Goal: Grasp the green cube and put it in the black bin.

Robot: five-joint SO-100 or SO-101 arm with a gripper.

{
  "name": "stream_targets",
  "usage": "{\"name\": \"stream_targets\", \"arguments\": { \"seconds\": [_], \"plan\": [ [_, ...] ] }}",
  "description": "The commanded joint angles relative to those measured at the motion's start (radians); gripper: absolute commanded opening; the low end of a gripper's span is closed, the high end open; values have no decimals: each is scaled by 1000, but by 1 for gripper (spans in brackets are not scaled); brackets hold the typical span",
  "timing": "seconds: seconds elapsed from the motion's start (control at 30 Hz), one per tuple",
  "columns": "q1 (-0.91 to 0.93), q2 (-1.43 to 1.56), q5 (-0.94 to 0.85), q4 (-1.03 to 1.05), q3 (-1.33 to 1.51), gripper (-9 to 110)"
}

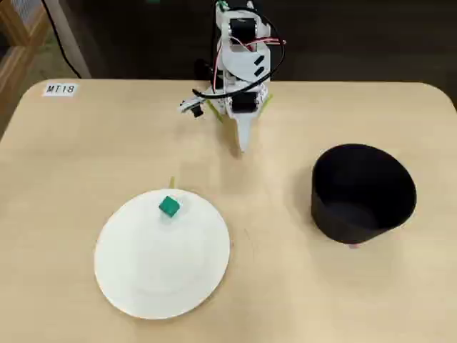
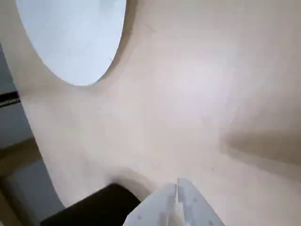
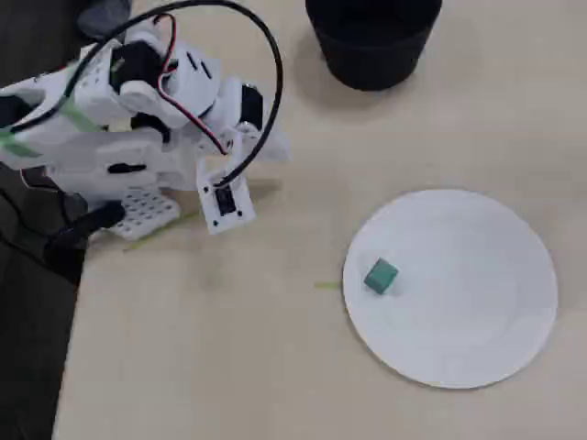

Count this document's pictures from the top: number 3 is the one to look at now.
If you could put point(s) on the white perforated base plate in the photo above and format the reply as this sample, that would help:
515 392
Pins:
147 215

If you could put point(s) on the dark grey rounded object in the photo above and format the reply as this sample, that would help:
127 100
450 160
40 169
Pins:
103 18

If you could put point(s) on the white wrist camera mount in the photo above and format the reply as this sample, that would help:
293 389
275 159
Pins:
224 213

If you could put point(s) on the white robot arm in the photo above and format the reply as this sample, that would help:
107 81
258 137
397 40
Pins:
91 151

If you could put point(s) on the black round bin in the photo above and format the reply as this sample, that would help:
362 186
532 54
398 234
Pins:
373 55

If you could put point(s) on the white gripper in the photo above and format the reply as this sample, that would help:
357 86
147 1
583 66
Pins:
251 134

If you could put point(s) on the white round plate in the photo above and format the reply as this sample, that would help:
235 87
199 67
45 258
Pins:
458 298

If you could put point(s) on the green cube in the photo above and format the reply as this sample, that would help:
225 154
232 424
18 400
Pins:
380 276

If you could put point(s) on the short green tape strip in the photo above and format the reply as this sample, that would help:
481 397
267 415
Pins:
328 286

